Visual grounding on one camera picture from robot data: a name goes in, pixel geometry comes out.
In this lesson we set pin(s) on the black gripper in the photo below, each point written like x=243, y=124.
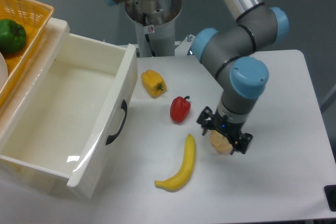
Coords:
x=228, y=125

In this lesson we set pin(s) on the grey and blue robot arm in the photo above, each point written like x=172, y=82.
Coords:
x=226, y=56

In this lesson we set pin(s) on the white drawer cabinet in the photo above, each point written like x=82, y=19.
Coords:
x=39, y=51

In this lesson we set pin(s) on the cream cauliflower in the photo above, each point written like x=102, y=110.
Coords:
x=220, y=143

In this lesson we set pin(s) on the red bell pepper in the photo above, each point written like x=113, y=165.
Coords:
x=180, y=108

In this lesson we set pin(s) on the yellow banana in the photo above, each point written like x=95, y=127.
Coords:
x=181, y=178

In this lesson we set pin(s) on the yellow bell pepper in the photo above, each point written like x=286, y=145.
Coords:
x=153, y=83

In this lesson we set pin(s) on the black corner device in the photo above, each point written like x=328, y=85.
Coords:
x=330, y=193

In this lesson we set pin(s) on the yellow woven basket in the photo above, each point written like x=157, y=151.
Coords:
x=33, y=16

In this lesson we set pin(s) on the white plate in basket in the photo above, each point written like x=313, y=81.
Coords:
x=3, y=71

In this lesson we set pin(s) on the green bell pepper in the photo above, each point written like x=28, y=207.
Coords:
x=13, y=36

